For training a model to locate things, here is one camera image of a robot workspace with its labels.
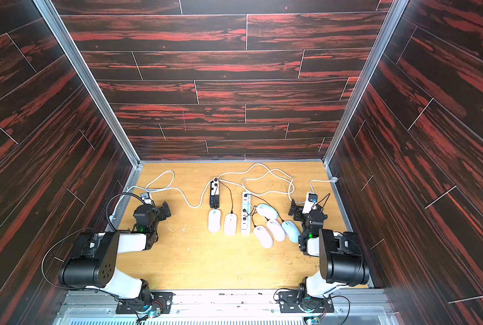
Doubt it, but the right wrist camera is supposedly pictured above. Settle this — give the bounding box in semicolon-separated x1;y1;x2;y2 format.
302;192;319;214

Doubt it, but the white power cable right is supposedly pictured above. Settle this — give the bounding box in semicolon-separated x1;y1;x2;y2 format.
216;163;339;202

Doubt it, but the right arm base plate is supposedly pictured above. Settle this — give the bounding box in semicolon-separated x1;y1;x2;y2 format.
273;288;334;314

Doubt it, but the white power strip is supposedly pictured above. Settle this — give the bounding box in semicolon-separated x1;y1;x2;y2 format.
240;191;252;235

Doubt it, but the pink mouse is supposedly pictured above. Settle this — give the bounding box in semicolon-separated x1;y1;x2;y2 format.
253;226;273;249
267;219;287;242
224;213;237;236

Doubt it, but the pink mouse lower right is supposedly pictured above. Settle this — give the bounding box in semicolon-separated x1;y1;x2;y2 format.
253;226;273;249

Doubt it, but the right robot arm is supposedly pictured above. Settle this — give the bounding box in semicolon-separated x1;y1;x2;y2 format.
289;199;370;303

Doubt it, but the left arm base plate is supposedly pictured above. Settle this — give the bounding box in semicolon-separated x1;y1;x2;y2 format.
115;291;174;317

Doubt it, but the pink mouse middle right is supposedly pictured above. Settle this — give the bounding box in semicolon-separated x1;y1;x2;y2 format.
267;219;287;242

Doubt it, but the light blue mouse right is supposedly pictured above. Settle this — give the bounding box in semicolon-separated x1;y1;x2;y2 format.
281;220;300;244

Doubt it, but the white mouse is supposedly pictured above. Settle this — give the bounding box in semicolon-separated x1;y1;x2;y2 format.
208;209;221;233

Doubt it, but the light blue mouse upper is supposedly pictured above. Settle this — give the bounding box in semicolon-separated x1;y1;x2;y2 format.
256;204;279;220

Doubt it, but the light blue mouse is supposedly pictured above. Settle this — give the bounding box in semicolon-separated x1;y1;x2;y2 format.
281;220;300;244
256;204;279;220

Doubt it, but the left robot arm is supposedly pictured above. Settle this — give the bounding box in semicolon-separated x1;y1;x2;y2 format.
52;202;172;306

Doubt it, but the black power strip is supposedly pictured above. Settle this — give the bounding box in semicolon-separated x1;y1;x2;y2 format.
210;177;220;209

